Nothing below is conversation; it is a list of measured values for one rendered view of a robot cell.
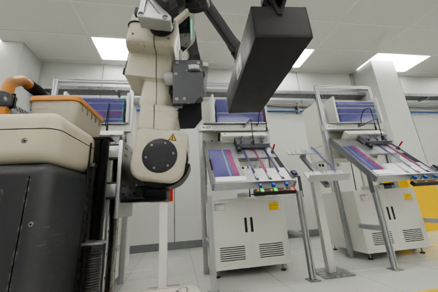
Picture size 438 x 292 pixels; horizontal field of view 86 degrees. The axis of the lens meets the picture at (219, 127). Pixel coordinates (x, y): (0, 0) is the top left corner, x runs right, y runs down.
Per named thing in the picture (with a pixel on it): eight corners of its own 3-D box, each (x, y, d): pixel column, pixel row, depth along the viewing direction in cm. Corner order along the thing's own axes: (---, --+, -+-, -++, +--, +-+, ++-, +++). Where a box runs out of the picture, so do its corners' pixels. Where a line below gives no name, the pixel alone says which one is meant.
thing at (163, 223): (180, 296, 158) (178, 178, 182) (143, 301, 154) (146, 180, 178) (179, 285, 181) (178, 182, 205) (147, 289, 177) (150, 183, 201)
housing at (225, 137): (265, 146, 254) (267, 135, 248) (221, 147, 246) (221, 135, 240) (262, 143, 261) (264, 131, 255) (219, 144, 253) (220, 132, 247)
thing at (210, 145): (276, 160, 228) (276, 156, 226) (208, 163, 216) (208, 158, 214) (264, 144, 257) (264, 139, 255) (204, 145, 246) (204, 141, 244)
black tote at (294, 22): (228, 113, 120) (226, 93, 123) (261, 112, 122) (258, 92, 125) (255, 37, 66) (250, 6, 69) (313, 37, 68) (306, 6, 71)
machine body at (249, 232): (292, 270, 199) (282, 195, 218) (211, 280, 187) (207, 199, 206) (266, 255, 260) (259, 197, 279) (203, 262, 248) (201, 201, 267)
